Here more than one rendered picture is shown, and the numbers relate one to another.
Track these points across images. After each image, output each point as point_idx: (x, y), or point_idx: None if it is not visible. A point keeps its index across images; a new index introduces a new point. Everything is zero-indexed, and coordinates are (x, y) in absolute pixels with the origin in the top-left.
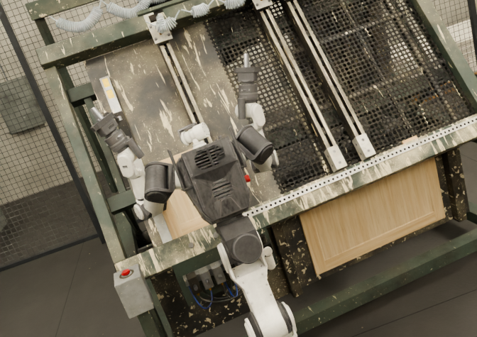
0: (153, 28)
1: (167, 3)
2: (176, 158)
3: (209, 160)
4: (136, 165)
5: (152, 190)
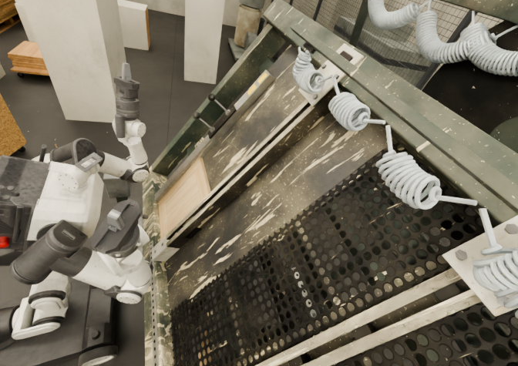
0: (323, 71)
1: (318, 45)
2: (203, 183)
3: (100, 203)
4: (196, 149)
5: (51, 151)
